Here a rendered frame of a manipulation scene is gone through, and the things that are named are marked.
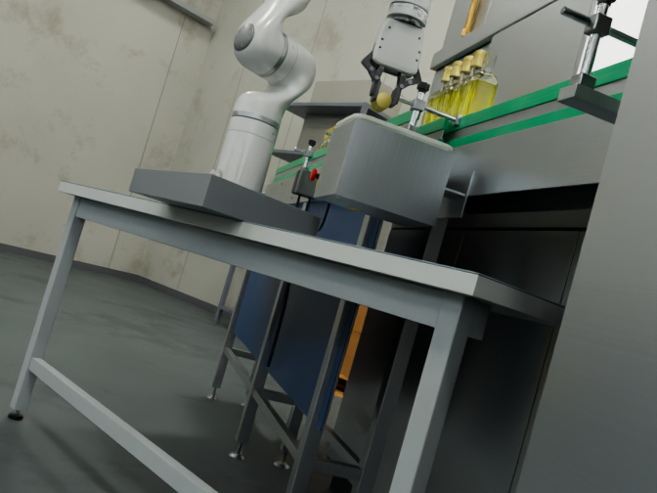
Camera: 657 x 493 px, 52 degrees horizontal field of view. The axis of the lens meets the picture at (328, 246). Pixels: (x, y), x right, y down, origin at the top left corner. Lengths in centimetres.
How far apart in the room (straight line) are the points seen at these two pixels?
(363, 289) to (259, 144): 55
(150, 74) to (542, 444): 840
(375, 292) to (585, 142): 42
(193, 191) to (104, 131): 725
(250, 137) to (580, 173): 80
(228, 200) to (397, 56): 46
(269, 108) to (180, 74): 751
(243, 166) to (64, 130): 691
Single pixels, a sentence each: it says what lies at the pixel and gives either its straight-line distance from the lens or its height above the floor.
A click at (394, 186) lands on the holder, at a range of 135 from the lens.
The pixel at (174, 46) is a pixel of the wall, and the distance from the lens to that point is 912.
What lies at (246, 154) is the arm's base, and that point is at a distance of 161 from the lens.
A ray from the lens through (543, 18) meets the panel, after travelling 186.
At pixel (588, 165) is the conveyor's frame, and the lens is 111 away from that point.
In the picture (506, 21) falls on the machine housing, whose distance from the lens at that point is 207.
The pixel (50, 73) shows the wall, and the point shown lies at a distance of 842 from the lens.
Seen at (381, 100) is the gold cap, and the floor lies 107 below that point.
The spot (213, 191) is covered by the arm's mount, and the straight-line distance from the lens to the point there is 138.
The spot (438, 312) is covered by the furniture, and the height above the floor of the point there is 68.
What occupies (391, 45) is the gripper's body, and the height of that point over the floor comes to 118.
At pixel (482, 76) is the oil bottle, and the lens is 168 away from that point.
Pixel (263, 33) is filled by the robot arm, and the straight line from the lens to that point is 165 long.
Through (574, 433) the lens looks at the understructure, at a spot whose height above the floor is 60.
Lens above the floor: 68
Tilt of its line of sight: 3 degrees up
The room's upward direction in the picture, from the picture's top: 16 degrees clockwise
